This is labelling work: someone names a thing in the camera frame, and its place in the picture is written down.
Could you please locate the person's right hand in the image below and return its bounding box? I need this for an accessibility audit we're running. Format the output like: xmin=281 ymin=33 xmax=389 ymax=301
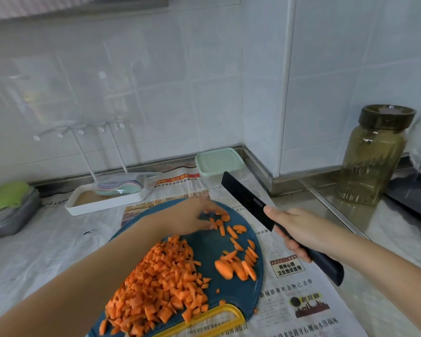
xmin=263 ymin=205 xmax=333 ymax=264

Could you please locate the person's left hand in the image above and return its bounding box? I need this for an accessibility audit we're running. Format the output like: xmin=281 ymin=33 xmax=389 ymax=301
xmin=154 ymin=198 xmax=229 ymax=237

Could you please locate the black kitchen knife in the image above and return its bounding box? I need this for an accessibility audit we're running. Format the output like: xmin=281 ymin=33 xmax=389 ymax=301
xmin=221 ymin=171 xmax=345 ymax=287

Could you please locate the person's right forearm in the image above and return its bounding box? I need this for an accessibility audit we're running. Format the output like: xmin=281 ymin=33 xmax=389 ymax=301
xmin=321 ymin=221 xmax=421 ymax=337

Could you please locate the person's left forearm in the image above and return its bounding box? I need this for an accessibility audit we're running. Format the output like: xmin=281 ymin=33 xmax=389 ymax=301
xmin=0 ymin=215 xmax=163 ymax=337

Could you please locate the container with mint green lid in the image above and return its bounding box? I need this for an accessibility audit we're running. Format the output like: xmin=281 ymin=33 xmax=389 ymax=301
xmin=195 ymin=147 xmax=246 ymax=177

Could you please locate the group of carrot slices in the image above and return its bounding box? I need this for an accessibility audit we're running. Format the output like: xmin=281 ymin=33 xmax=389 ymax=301
xmin=203 ymin=210 xmax=259 ymax=282

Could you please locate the newspaper sheet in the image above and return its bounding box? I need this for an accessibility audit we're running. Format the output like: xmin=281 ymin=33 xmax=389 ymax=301
xmin=119 ymin=166 xmax=360 ymax=337

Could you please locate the pile of diced carrot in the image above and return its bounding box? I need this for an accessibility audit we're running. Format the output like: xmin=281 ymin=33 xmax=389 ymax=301
xmin=98 ymin=235 xmax=212 ymax=337

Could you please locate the stack of pastel dishes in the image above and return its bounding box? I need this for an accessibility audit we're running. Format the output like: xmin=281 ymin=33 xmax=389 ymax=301
xmin=96 ymin=179 xmax=144 ymax=197

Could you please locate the white tray rack with hooks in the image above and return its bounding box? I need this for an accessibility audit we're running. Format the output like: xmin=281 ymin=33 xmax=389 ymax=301
xmin=33 ymin=122 xmax=152 ymax=217

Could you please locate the glass jar with dark lid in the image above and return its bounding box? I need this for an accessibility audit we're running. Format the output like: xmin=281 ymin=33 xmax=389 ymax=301
xmin=338 ymin=104 xmax=417 ymax=206

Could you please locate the black induction cooker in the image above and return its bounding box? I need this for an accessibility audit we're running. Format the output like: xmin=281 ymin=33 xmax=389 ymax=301
xmin=383 ymin=170 xmax=421 ymax=223

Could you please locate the white plastic sheet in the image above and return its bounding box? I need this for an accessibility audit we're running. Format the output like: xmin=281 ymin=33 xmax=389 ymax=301
xmin=0 ymin=191 xmax=134 ymax=313

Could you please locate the grey metal tin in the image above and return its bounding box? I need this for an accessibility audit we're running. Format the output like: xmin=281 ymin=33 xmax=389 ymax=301
xmin=0 ymin=187 xmax=41 ymax=241

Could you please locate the green cloth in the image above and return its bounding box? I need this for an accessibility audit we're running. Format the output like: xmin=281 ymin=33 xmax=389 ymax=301
xmin=0 ymin=181 xmax=32 ymax=213

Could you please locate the range hood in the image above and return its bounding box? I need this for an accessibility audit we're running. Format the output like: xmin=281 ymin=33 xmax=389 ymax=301
xmin=0 ymin=0 xmax=170 ymax=23

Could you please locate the blue cutting board yellow handle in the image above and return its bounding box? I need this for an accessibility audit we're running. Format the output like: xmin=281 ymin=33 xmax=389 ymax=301
xmin=87 ymin=198 xmax=264 ymax=337

